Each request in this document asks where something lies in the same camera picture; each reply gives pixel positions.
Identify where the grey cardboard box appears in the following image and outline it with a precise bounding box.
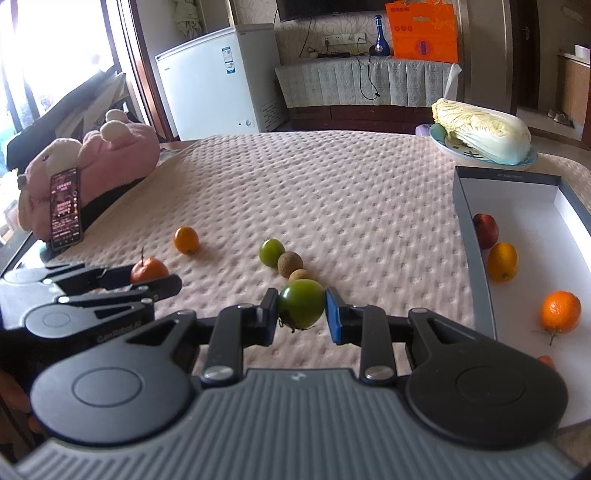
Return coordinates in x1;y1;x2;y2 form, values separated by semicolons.
451;166;591;430

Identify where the white plastic bag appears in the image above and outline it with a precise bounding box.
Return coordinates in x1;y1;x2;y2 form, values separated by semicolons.
442;62;463;100

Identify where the blue glass bottle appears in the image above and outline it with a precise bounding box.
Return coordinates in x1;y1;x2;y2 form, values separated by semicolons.
368;15;392;58

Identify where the napa cabbage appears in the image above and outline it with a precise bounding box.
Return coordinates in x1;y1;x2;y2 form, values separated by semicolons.
431;98;533;165

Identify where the light blue plate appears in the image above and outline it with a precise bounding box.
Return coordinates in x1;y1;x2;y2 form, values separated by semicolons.
428;124;539;168

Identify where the red apple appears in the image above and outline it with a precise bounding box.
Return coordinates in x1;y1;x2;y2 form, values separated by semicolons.
473;213;500;250

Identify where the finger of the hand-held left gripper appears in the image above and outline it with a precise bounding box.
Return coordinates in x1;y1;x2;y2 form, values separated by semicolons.
55;273;182;319
41;262;139;294

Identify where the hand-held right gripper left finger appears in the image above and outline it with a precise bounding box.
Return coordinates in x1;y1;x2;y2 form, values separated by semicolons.
124;288;280;386

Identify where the dark wooden cabinet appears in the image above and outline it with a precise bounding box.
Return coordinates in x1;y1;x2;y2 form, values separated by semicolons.
286;104;444;134

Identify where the white chest freezer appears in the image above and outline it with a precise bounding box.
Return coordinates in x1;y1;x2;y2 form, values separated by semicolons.
154;24;287;141

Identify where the orange with stem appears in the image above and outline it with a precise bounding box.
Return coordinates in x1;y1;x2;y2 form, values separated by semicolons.
531;291;581;346
130;247;170;284

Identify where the green tomato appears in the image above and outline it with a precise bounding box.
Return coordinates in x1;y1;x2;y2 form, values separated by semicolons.
259;238;286;267
277;279;326;334

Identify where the large brown kiwi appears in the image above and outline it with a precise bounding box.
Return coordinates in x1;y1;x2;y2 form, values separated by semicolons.
277;251;304;276

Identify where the person's left hand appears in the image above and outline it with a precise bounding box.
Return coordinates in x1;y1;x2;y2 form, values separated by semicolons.
0;369;44;435

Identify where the light wooden cabinet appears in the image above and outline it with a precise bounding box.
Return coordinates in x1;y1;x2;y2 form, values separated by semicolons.
556;53;591;139

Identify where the black smartphone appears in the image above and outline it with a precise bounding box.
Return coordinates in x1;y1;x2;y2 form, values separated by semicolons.
48;167;85;252

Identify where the pink plush toy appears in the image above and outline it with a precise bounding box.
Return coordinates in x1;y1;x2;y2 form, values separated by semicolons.
18;108;160;243

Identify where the black television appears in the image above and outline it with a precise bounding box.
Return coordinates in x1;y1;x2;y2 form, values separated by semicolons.
276;0;391;22

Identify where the black cable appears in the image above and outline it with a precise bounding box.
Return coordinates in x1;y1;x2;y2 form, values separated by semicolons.
358;52;382;100

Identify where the lace cabinet cloth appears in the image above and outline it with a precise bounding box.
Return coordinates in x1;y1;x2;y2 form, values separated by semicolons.
274;55;462;109

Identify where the dark door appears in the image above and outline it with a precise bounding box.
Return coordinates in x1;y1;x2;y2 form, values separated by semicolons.
510;0;541;109

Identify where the white curtain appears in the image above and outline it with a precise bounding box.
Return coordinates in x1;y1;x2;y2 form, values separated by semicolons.
173;0;204;44

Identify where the orange paper bag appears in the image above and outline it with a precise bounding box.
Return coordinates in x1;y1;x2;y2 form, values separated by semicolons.
385;0;461;64

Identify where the yellow orange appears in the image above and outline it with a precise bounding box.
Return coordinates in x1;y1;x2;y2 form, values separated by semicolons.
488;243;519;283

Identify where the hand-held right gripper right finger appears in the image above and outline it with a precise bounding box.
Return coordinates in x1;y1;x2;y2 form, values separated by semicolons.
324;286;502;386

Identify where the small orange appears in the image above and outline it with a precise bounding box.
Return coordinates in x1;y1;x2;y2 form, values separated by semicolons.
174;226;201;256

